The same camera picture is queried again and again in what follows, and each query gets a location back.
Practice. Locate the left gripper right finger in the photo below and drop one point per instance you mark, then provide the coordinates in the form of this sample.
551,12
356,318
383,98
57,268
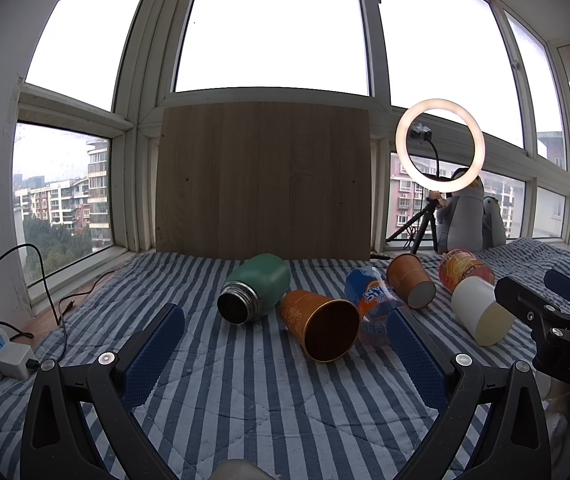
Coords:
513,441

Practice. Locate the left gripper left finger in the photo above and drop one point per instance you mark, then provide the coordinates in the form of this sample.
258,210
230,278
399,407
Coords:
56,442

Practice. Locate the orange paper cup white base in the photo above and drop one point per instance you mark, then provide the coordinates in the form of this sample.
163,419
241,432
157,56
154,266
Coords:
409,279

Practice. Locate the red yellow plastic cup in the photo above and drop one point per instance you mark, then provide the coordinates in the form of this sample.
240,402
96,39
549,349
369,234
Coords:
459,264

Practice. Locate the orange paper cup open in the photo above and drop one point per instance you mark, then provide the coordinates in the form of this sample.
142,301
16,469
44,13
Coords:
326,328

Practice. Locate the small grey penguin plush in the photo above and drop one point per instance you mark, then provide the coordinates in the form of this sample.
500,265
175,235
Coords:
493,229

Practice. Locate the white power adapter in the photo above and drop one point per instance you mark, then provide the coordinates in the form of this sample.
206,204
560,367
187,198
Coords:
18,361

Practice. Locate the large grey penguin plush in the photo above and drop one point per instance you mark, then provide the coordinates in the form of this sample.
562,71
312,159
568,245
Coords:
459,219

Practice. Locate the black tripod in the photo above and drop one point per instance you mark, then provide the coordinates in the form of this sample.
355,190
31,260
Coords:
427,219

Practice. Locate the blue orange soda bottle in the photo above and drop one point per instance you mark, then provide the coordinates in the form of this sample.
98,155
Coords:
367,288

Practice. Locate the blue striped quilt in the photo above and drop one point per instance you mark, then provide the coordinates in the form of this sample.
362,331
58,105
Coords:
251,392

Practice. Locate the green thermos bottle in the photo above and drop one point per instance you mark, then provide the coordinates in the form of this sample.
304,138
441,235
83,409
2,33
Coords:
253,289

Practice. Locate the wooden board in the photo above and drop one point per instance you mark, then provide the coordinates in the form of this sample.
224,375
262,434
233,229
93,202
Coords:
236,180

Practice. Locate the ring light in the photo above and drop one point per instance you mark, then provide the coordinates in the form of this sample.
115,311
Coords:
477,136

